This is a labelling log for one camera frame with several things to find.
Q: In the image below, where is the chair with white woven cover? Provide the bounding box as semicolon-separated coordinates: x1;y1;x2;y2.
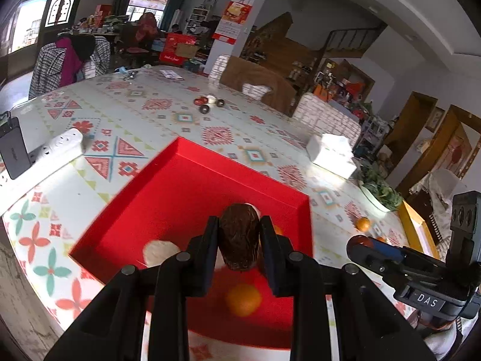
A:
293;92;361;147

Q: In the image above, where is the framed wall picture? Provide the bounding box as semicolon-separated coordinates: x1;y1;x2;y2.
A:
426;106;446;132

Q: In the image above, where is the white tissue pack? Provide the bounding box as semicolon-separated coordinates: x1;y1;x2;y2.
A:
306;133;357;178

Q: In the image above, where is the red wall calendar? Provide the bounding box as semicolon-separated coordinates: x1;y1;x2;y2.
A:
212;0;253;42

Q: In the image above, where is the yellow box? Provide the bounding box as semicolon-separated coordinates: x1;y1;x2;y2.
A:
397;200;440;260

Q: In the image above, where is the white lace tablecloth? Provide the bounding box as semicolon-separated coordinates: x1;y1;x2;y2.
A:
409;168;468;234

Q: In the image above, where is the white booklet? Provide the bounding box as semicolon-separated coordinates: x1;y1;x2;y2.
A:
158;68;185;81

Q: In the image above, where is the large brown jujube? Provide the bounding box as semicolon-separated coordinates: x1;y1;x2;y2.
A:
351;234;376;248
219;203;262;271

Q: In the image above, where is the black power bank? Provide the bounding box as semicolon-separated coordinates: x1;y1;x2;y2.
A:
0;112;32;180

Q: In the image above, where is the wooden staircase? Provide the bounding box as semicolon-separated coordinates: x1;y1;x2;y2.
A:
319;26;388;61

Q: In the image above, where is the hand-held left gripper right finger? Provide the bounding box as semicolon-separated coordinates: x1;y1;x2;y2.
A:
259;216;433;361

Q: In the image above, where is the person's right forearm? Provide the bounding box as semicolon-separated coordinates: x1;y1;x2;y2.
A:
415;308;467;361

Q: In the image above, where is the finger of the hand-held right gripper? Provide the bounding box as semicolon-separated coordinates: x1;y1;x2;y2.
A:
370;238;427;267
346;236;411;290

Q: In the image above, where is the white power strip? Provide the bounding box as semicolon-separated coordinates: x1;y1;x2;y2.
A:
28;128;84;163

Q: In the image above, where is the white shelf unit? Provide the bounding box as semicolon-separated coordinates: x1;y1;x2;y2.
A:
188;5;209;27

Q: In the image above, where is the red gift box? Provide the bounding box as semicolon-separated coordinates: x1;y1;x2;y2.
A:
160;32;200;64

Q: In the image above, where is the white oval plate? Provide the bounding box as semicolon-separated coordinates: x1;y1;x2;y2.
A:
359;182;391;213

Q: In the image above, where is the magenta garment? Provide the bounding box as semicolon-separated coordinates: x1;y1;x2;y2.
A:
56;38;83;87

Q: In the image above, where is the bowl of green vegetables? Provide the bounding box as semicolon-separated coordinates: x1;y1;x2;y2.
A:
361;165;403;209

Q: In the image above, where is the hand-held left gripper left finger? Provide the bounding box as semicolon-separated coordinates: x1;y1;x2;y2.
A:
44;216;221;361

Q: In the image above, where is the wooden door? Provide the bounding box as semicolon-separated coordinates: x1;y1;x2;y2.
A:
394;92;481;196

